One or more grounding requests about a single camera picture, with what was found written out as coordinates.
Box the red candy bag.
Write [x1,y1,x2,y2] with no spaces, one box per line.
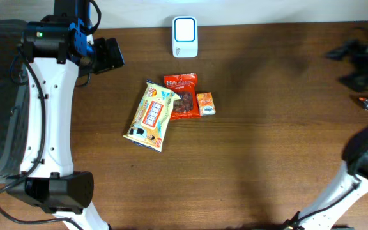
[164,73,201,120]

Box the orange tissue pack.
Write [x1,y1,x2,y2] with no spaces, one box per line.
[197,92,216,116]

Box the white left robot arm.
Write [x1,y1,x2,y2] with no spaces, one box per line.
[3,1,124,229]

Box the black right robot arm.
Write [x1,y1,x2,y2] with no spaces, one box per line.
[281,30,368,230]

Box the white barcode scanner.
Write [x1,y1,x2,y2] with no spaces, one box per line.
[171,16,198,58]

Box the grey plastic basket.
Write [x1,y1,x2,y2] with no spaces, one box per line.
[0,20,29,183]

